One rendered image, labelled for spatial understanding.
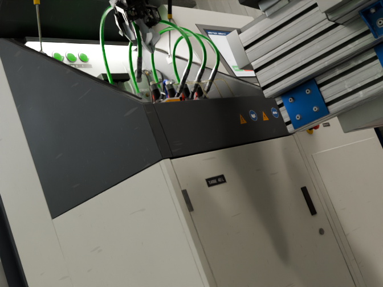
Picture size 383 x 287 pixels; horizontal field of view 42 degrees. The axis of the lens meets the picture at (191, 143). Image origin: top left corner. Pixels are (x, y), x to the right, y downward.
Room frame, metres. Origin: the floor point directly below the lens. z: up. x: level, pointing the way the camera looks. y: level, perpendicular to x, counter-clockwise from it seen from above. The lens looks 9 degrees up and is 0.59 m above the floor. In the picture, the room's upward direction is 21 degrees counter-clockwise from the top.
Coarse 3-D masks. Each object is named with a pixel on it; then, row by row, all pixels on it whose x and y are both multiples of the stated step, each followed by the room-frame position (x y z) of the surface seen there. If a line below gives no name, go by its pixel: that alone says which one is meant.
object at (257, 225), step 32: (192, 160) 1.36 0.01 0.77; (224, 160) 1.46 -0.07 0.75; (256, 160) 1.58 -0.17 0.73; (288, 160) 1.72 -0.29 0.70; (192, 192) 1.32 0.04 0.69; (224, 192) 1.42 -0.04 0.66; (256, 192) 1.53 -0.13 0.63; (288, 192) 1.66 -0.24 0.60; (224, 224) 1.38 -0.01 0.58; (256, 224) 1.48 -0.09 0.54; (288, 224) 1.60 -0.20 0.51; (320, 224) 1.74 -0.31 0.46; (224, 256) 1.35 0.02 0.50; (256, 256) 1.44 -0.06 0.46; (288, 256) 1.55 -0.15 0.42; (320, 256) 1.68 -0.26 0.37
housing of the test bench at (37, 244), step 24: (0, 72) 1.67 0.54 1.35; (0, 96) 1.70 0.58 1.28; (0, 120) 1.73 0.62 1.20; (0, 144) 1.76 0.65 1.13; (24, 144) 1.66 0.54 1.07; (0, 168) 1.80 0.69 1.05; (24, 168) 1.69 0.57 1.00; (0, 192) 1.83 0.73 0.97; (24, 192) 1.73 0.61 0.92; (24, 216) 1.76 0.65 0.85; (48, 216) 1.66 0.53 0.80; (24, 240) 1.79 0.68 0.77; (48, 240) 1.69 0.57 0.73; (24, 264) 1.82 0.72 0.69; (48, 264) 1.72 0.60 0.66
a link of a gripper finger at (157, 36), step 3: (150, 30) 1.68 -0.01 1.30; (153, 30) 1.68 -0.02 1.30; (153, 33) 1.68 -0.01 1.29; (156, 33) 1.67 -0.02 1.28; (159, 33) 1.66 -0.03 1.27; (153, 36) 1.68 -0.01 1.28; (156, 36) 1.67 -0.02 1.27; (159, 36) 1.66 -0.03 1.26; (153, 39) 1.68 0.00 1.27; (156, 39) 1.67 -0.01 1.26; (150, 42) 1.68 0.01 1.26; (153, 42) 1.68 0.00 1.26; (156, 42) 1.68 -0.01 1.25; (150, 45) 1.68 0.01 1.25; (153, 45) 1.68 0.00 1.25; (153, 48) 1.68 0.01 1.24; (153, 51) 1.68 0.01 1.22
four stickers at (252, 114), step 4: (272, 108) 1.74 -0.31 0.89; (248, 112) 1.62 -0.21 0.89; (252, 112) 1.64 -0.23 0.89; (260, 112) 1.68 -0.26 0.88; (264, 112) 1.69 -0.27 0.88; (272, 112) 1.73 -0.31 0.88; (276, 112) 1.75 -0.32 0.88; (240, 116) 1.58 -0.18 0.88; (244, 116) 1.60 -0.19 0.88; (252, 116) 1.63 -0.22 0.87; (256, 116) 1.65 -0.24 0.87; (264, 116) 1.69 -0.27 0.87; (276, 116) 1.74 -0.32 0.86; (240, 120) 1.58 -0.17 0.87; (244, 120) 1.59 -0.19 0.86; (252, 120) 1.63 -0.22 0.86; (256, 120) 1.64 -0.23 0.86; (264, 120) 1.68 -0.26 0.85; (268, 120) 1.70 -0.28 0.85
